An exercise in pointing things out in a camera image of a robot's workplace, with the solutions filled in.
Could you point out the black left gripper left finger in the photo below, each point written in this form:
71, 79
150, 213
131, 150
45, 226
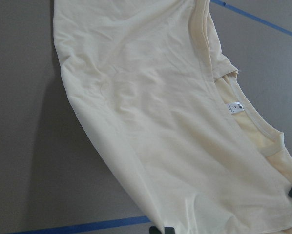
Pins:
154, 231

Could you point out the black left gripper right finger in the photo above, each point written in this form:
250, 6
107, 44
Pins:
169, 231

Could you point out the cream long-sleeve printed shirt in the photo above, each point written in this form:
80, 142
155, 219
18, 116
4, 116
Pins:
161, 104

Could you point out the brown table cover mat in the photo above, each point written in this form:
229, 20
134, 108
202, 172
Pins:
52, 181

